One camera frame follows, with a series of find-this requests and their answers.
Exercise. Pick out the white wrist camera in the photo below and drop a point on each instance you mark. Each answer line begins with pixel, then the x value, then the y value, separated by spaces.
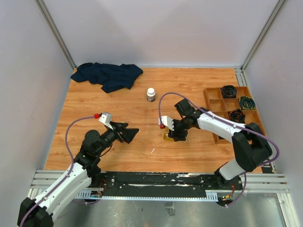
pixel 105 119
pixel 166 122

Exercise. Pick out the white capped pill bottle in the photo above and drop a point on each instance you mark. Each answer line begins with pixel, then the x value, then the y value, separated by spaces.
pixel 151 94

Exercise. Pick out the left aluminium frame post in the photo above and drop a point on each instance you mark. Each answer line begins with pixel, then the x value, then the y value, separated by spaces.
pixel 56 34

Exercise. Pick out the dark navy crumpled cloth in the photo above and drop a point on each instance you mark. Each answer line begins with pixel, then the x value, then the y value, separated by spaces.
pixel 111 77

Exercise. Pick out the right aluminium frame post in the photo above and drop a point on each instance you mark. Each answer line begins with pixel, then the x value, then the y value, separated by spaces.
pixel 264 31

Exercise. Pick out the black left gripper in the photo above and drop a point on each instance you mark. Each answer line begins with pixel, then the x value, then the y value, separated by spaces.
pixel 127 135

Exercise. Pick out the blue yellow rolled tie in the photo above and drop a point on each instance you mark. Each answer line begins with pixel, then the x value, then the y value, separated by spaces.
pixel 247 103

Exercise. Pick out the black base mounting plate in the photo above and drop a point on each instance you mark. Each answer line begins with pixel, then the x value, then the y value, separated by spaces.
pixel 206 182

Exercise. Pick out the yellow translucent pill organizer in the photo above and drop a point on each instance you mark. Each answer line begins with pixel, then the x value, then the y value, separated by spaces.
pixel 166 135

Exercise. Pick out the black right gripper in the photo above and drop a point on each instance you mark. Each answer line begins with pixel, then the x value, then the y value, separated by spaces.
pixel 176 135

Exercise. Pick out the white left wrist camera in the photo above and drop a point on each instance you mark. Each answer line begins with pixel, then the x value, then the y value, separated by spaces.
pixel 105 119

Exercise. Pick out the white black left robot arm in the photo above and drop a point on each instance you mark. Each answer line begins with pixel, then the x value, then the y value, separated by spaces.
pixel 44 209

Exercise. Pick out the brown wooden compartment tray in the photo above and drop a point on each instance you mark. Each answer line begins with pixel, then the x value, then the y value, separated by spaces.
pixel 234 109

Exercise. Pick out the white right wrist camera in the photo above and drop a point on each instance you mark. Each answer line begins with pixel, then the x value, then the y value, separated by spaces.
pixel 166 122

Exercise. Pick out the white slotted cable duct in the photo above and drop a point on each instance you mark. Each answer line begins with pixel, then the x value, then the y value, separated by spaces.
pixel 149 194

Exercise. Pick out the aluminium frame post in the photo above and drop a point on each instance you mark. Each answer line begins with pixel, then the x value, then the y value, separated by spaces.
pixel 264 31
pixel 56 34

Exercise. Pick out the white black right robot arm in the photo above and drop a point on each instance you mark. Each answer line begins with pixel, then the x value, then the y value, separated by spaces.
pixel 251 149

